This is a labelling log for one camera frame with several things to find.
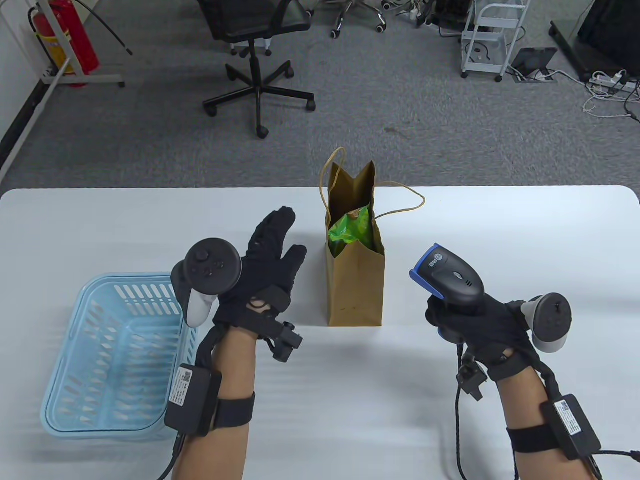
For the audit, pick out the black office chair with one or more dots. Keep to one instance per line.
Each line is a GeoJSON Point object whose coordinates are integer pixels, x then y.
{"type": "Point", "coordinates": [255, 20]}

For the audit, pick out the white whiteboard stand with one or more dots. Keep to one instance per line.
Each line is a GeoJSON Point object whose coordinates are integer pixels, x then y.
{"type": "Point", "coordinates": [90, 79]}

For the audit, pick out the person's left forearm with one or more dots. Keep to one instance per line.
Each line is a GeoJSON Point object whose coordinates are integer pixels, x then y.
{"type": "Point", "coordinates": [235, 370]}

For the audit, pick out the black blue barcode scanner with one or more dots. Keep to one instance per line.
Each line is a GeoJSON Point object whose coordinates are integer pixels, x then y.
{"type": "Point", "coordinates": [452, 275]}

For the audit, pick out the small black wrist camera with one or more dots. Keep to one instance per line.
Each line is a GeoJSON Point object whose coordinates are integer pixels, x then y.
{"type": "Point", "coordinates": [472, 377]}
{"type": "Point", "coordinates": [286, 342]}

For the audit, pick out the red fire extinguisher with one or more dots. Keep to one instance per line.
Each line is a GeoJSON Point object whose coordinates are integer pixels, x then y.
{"type": "Point", "coordinates": [75, 40]}

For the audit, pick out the black white tracking controller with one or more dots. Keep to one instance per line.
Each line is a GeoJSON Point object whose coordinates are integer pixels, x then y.
{"type": "Point", "coordinates": [550, 320]}
{"type": "Point", "coordinates": [212, 265]}

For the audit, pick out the brown paper bag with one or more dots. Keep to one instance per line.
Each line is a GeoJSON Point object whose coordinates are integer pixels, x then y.
{"type": "Point", "coordinates": [355, 295]}

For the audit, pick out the green bag of chips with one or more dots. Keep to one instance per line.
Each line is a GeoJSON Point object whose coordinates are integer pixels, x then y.
{"type": "Point", "coordinates": [350, 230]}

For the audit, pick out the white power strip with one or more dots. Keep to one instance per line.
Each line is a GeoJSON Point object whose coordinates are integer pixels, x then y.
{"type": "Point", "coordinates": [612, 82]}

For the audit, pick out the chrome swivel chair base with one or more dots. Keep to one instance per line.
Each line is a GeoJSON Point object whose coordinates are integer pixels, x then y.
{"type": "Point", "coordinates": [357, 12]}

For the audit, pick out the light blue plastic basket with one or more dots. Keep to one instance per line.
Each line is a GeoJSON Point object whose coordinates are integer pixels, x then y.
{"type": "Point", "coordinates": [65, 395]}

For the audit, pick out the black equipment stand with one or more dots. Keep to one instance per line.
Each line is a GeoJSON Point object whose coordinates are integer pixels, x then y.
{"type": "Point", "coordinates": [605, 30]}

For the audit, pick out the person's right hand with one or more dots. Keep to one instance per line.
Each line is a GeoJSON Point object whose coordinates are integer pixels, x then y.
{"type": "Point", "coordinates": [495, 335]}

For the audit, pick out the person's left hand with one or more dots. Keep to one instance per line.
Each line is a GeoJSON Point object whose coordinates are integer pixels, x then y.
{"type": "Point", "coordinates": [267, 280]}

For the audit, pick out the person's right forearm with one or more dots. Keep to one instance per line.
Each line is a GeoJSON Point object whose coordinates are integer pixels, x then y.
{"type": "Point", "coordinates": [522, 405]}

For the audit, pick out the black sensor box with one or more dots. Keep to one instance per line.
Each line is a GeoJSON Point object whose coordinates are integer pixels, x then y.
{"type": "Point", "coordinates": [572, 427]}
{"type": "Point", "coordinates": [192, 400]}

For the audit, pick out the white rolling cart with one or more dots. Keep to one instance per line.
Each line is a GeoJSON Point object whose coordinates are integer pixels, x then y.
{"type": "Point", "coordinates": [492, 35]}

